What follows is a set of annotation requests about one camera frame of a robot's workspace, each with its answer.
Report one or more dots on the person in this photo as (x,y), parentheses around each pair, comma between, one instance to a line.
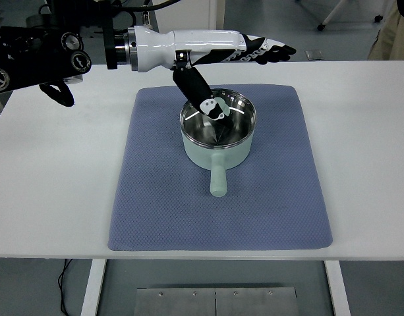
(396,36)

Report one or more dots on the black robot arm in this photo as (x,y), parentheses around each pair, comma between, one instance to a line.
(33,56)

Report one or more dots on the white chair base with casters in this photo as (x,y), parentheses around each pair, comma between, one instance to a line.
(333,11)

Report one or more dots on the glass lid with green knob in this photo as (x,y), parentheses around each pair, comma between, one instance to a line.
(239,126)

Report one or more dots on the blue textured mat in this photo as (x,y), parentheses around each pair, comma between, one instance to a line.
(221,224)

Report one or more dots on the white table leg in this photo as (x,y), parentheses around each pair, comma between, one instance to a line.
(93,289)
(338,289)

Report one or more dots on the grey metal plate with screws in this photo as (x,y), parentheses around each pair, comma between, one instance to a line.
(188,303)

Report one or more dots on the metal floor socket plate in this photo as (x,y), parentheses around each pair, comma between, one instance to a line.
(314,54)

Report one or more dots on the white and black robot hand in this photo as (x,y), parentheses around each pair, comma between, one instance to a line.
(201,42)

